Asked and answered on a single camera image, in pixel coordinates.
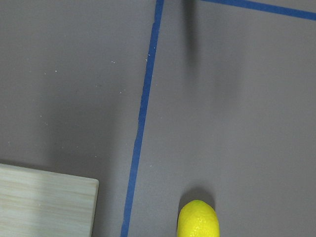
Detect yellow lemon toy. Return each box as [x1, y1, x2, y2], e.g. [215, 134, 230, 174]
[177, 200, 220, 237]

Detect wooden cutting board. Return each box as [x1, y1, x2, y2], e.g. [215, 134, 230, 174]
[0, 164, 99, 237]

